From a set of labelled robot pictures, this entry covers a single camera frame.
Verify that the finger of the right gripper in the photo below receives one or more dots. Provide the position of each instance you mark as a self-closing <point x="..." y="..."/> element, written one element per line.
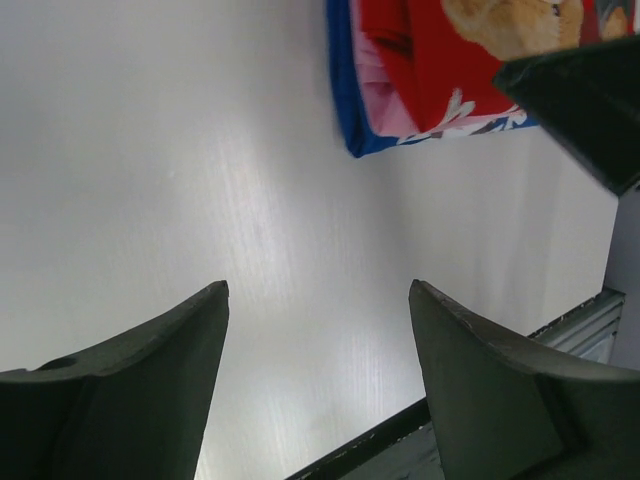
<point x="587" y="100"/>

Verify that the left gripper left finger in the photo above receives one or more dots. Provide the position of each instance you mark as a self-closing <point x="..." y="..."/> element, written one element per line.
<point x="132" y="407"/>

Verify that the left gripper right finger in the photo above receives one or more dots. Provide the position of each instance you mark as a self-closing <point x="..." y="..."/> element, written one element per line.
<point x="506" y="407"/>

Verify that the red t shirt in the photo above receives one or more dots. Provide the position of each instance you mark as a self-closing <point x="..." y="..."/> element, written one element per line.
<point x="431" y="48"/>

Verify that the blue printed t shirt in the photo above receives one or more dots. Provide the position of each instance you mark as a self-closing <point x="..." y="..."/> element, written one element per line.
<point x="359" y="139"/>

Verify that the right aluminium table rail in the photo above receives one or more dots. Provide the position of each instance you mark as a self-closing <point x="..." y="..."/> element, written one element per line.
<point x="588" y="331"/>

